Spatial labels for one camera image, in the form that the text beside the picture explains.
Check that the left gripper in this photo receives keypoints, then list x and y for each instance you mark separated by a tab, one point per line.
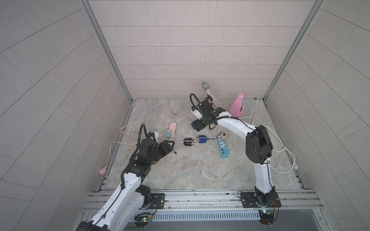
167	146

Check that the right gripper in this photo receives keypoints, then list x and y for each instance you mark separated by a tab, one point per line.
200	125

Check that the pink power strip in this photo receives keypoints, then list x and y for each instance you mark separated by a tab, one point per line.
172	129

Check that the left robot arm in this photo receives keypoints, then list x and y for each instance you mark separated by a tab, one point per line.
131	194

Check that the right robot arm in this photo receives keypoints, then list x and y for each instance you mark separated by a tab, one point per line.
258	148

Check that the blue shaver near teal strip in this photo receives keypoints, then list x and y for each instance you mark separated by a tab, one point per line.
202	138

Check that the black electric shaver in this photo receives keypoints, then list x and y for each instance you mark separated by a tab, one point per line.
188	141

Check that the teal USB charger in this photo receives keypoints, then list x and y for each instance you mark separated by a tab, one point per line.
168	134

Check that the pink USB charger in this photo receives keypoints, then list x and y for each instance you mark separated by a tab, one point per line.
223	135

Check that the teal power strip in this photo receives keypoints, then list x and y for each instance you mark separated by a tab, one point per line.
223	148

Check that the glitter microphone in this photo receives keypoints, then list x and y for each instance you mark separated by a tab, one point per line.
211	95

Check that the pink metronome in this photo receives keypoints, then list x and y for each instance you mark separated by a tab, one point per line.
236	109

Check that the left circuit board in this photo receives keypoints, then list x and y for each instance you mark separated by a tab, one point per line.
143	219

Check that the circuit board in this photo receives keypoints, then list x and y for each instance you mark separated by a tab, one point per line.
143	219
268	216

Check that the right circuit board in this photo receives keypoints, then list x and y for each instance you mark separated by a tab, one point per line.
268	216

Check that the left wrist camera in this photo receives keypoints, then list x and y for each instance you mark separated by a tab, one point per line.
153	135

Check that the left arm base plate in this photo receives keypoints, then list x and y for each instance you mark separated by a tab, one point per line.
154	201

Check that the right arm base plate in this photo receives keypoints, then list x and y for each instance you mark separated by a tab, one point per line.
258	199

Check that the white vented cable duct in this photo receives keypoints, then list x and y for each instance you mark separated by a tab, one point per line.
177	216

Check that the aluminium mounting rail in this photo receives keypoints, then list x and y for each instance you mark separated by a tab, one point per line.
183	200

